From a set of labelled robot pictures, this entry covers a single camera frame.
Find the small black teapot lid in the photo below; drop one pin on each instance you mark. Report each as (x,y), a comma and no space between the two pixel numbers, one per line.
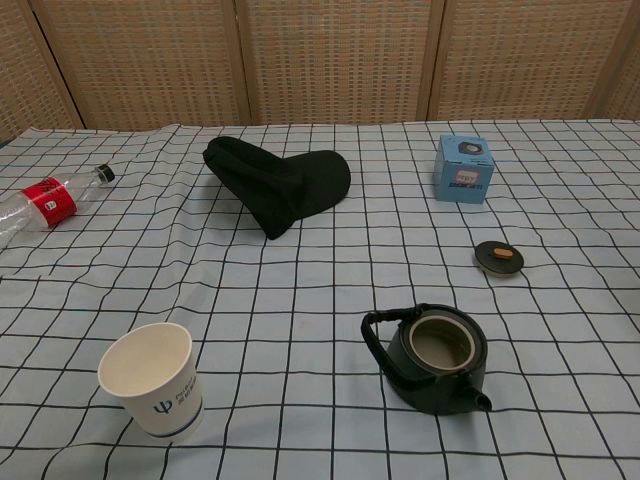
(492,266)

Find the black teapot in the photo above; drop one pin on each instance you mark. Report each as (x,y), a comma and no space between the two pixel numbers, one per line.
(447,395)

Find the blue checked tablecloth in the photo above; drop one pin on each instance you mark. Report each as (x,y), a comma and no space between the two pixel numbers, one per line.
(300,285)

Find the black knit beanie hat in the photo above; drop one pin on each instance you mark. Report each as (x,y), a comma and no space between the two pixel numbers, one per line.
(290,185)

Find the small blue cardboard box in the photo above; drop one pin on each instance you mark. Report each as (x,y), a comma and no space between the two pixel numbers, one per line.
(462,180)

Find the woven bamboo folding screen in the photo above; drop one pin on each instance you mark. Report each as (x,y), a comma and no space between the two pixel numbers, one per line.
(320,60)

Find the white paper cup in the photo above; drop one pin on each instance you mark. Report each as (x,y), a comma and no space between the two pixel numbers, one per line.
(150,400)

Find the clear bottle with red label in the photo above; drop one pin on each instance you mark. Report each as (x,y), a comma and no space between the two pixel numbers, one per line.
(50,202)

